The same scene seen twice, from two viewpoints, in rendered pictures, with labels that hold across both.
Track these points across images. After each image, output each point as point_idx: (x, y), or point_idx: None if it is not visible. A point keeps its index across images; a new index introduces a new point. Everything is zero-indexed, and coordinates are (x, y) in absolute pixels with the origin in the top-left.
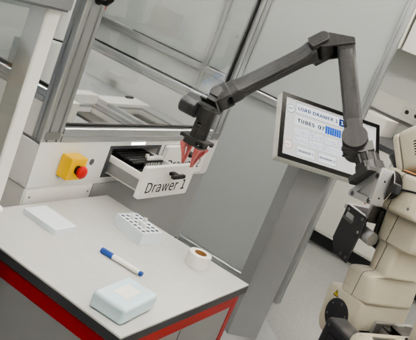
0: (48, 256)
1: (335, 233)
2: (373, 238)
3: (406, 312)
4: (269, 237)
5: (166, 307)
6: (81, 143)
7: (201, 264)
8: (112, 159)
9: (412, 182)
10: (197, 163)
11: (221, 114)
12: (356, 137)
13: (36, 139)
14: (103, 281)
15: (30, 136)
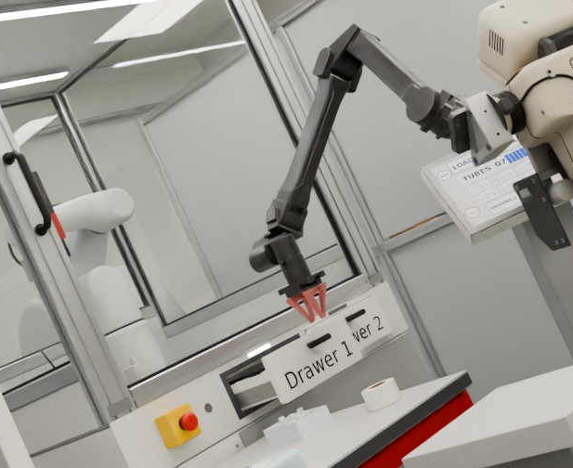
0: None
1: (534, 228)
2: (565, 187)
3: None
4: None
5: (332, 457)
6: (171, 394)
7: (384, 395)
8: (235, 388)
9: (519, 82)
10: (379, 323)
11: (357, 249)
12: (422, 103)
13: (106, 426)
14: None
15: (99, 429)
